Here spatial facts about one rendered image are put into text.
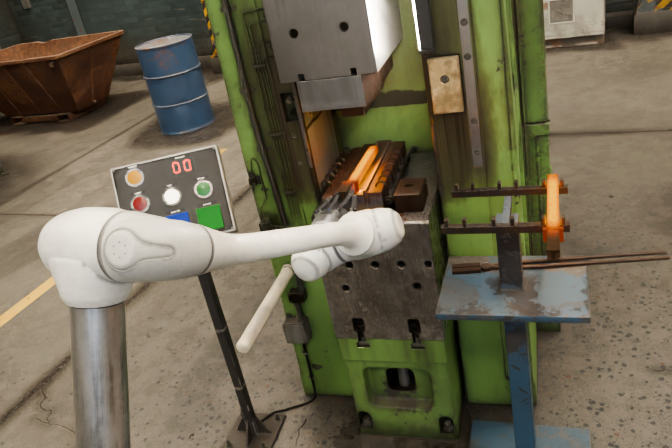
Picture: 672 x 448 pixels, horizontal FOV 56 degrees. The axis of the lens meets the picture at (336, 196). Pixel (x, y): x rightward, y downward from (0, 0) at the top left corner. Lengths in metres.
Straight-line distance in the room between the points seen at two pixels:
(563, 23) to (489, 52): 5.26
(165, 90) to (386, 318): 4.74
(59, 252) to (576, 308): 1.25
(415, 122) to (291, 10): 0.74
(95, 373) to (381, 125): 1.48
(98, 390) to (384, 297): 1.08
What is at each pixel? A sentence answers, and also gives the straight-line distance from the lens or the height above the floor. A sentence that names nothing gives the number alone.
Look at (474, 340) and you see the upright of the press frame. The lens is 2.42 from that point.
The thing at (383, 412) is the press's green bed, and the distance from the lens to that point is 2.46.
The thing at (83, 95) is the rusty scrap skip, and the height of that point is 0.27.
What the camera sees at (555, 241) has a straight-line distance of 1.54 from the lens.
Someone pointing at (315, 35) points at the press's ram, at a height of 1.49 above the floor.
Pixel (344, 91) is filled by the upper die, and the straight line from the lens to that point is 1.88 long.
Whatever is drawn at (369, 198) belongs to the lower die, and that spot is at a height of 0.97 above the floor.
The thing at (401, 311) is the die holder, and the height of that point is 0.58.
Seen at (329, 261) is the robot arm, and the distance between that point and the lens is 1.57.
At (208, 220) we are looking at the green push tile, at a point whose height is 1.00.
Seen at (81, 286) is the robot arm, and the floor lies 1.29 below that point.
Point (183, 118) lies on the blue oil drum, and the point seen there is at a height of 0.15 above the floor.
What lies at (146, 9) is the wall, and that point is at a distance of 9.84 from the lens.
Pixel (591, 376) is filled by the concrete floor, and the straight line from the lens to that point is 2.74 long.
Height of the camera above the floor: 1.82
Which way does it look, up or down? 24 degrees down
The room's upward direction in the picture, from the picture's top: 12 degrees counter-clockwise
